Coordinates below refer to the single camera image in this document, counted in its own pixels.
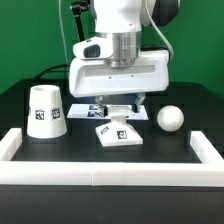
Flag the white lamp shade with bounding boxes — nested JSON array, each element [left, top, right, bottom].
[[27, 85, 67, 139]]

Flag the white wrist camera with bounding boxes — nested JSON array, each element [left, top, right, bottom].
[[73, 37, 113, 60]]

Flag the white marker sheet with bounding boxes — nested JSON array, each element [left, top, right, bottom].
[[67, 104, 148, 120]]

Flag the black cables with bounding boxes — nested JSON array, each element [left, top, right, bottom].
[[32, 63, 72, 81]]

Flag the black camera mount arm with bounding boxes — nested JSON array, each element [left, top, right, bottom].
[[70, 0, 90, 41]]

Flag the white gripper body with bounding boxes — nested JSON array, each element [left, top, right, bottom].
[[69, 50, 169, 98]]

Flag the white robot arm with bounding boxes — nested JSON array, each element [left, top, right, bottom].
[[69, 0, 180, 109]]

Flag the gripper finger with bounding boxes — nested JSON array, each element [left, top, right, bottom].
[[133, 93, 145, 112], [95, 96, 108, 117]]

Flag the white hanging cable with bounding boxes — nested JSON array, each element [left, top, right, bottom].
[[58, 0, 71, 66]]

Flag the white lamp base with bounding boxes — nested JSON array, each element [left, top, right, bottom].
[[95, 105, 143, 147]]

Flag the white lamp bulb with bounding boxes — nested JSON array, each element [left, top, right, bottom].
[[157, 105, 184, 132]]

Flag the white U-shaped fence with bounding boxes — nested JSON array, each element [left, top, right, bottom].
[[0, 128, 224, 187]]

